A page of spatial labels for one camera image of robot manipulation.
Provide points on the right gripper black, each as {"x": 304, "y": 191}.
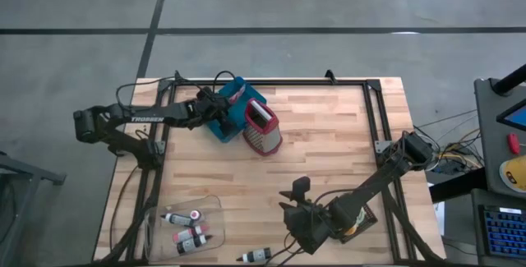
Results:
{"x": 306, "y": 226}

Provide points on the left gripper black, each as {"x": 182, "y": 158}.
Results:
{"x": 211, "y": 107}

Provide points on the red steel box grater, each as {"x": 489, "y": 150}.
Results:
{"x": 265, "y": 139}

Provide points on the maroon food colour bottle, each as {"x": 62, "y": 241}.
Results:
{"x": 195, "y": 214}

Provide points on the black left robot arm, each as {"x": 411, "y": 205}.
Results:
{"x": 144, "y": 117}

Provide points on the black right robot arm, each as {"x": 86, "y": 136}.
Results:
{"x": 378, "y": 180}

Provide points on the teal plastic bin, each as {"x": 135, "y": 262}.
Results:
{"x": 248, "y": 109}

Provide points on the black table clamp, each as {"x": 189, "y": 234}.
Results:
{"x": 177, "y": 75}
{"x": 330, "y": 76}

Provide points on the clear plastic bin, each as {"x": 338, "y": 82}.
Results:
{"x": 213, "y": 205}

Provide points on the black square mesh basket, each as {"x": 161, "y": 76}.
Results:
{"x": 370, "y": 217}

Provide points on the pink food colour bottle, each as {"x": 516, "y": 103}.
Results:
{"x": 189, "y": 233}

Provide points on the black keyboard tray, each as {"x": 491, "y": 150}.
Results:
{"x": 476, "y": 217}

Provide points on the grey metal stand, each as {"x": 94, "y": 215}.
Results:
{"x": 33, "y": 172}

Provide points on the backlit keyboard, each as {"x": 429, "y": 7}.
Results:
{"x": 505, "y": 234}

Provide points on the yellow round pad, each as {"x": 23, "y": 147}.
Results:
{"x": 518, "y": 172}

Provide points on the red computer mouse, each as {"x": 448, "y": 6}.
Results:
{"x": 513, "y": 144}

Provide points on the black cart screen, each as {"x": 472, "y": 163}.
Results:
{"x": 518, "y": 117}

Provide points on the black pole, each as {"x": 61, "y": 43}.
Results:
{"x": 509, "y": 80}

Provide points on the grey metal corner bracket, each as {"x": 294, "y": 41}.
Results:
{"x": 381, "y": 145}
{"x": 160, "y": 147}

